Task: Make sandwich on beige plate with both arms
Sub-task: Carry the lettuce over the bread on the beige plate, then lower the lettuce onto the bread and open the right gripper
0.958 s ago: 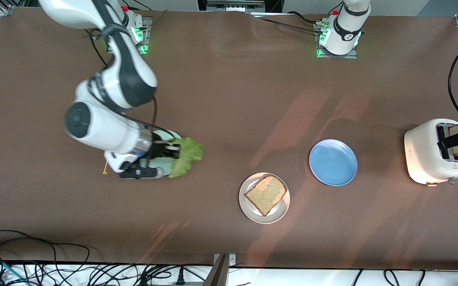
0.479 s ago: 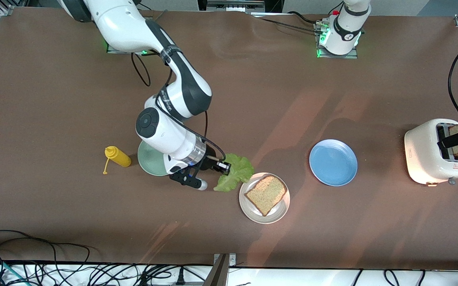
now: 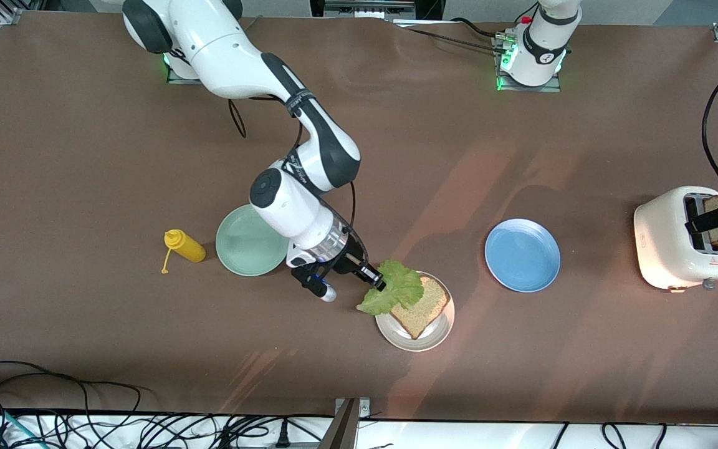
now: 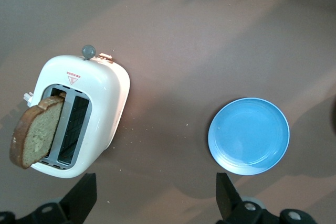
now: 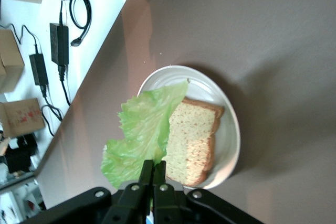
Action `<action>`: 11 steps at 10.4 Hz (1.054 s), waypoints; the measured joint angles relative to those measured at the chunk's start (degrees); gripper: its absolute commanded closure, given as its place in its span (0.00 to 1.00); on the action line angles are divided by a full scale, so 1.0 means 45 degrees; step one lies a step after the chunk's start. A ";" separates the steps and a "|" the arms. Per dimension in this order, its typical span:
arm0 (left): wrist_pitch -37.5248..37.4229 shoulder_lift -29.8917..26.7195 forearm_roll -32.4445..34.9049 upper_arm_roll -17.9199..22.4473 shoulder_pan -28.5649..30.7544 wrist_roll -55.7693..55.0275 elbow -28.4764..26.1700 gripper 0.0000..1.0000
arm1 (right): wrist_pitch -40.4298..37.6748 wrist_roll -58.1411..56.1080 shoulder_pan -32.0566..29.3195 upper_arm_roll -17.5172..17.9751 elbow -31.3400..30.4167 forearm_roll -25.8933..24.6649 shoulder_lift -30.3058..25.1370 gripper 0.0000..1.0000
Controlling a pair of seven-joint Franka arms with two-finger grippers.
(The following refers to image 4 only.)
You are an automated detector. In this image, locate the white two-slot toaster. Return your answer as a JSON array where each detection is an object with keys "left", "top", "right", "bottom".
[{"left": 23, "top": 45, "right": 131, "bottom": 179}]

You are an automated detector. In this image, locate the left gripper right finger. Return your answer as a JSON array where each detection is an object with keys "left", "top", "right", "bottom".
[{"left": 216, "top": 173, "right": 316, "bottom": 224}]

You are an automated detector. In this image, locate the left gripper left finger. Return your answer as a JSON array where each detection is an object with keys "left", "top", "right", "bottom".
[{"left": 0, "top": 173, "right": 97, "bottom": 224}]

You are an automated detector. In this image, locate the blue plate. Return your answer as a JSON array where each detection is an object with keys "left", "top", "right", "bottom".
[{"left": 207, "top": 97, "right": 291, "bottom": 176}]

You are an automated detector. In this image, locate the brown bread slice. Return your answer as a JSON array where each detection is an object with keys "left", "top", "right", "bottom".
[{"left": 9, "top": 92, "right": 67, "bottom": 169}]

